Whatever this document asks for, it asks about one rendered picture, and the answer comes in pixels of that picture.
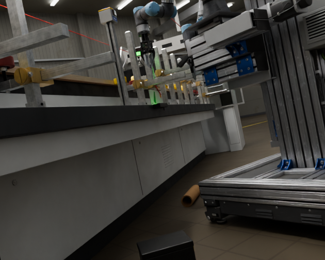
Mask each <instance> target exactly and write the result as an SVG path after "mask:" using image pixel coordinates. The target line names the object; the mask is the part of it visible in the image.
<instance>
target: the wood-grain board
mask: <svg viewBox="0 0 325 260"><path fill-rule="evenodd" d="M18 68H20V67H16V66H15V67H14V68H12V69H9V70H8V71H7V72H6V75H14V73H15V71H16V69H18ZM0 74H2V72H0ZM53 80H62V81H68V82H77V83H87V84H96V85H105V86H115V87H118V85H115V84H114V80H107V79H100V78H94V77H86V76H79V75H72V74H70V75H66V76H63V77H59V78H55V79H53ZM166 91H167V92H170V91H169V89H168V88H166Z"/></svg>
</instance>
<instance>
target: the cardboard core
mask: <svg viewBox="0 0 325 260"><path fill-rule="evenodd" d="M199 194H200V189H199V186H198V185H193V186H192V187H191V188H190V189H189V190H188V191H187V192H186V194H185V195H184V196H183V197H182V199H181V203H182V205H183V206H184V207H190V206H191V205H192V204H193V203H194V201H195V200H196V199H197V197H198V196H199Z"/></svg>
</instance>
